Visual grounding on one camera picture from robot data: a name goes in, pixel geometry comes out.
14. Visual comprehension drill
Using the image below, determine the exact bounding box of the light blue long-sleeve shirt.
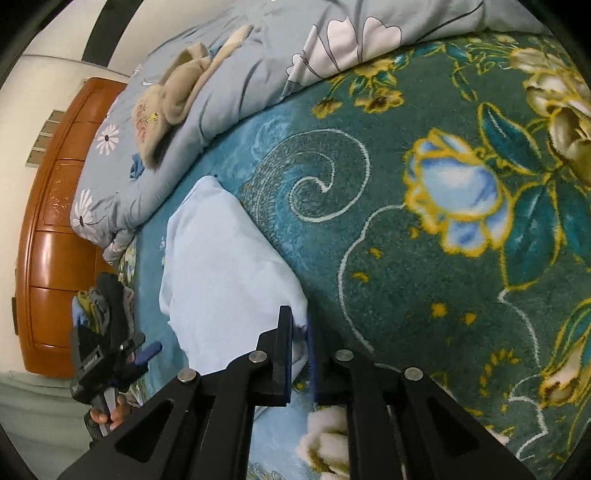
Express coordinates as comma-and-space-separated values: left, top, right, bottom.
159, 176, 308, 374

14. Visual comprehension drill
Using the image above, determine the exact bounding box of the person's left hand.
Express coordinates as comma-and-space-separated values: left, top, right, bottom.
89, 395, 133, 431

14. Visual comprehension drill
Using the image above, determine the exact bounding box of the grey folded garment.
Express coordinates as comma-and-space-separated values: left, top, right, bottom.
88, 287, 111, 335

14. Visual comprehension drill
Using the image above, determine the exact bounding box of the olive folded garment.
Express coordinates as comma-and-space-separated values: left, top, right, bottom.
72, 288, 108, 333

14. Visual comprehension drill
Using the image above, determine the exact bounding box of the blue folded garment on stack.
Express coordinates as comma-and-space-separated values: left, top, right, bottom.
71, 292, 93, 328

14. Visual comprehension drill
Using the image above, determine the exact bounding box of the orange wooden headboard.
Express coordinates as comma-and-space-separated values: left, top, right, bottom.
13, 77, 124, 379

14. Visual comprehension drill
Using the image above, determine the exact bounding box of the dark blue garment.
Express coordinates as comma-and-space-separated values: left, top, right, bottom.
129, 154, 145, 181

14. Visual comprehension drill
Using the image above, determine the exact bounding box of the teal floral bed blanket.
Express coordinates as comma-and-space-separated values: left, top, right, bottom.
119, 32, 590, 479

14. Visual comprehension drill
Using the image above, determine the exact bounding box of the beige fuzzy sweater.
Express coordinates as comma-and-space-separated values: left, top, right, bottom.
132, 25, 253, 170

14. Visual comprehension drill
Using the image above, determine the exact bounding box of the white wardrobe black stripe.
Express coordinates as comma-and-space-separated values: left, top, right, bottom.
22, 0, 232, 76

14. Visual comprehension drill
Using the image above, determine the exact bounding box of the grey-blue floral duvet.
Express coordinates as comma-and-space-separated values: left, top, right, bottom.
70, 1, 544, 262

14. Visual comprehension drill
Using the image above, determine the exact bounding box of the wall switch panel row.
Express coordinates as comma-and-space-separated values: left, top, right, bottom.
26, 110, 65, 168

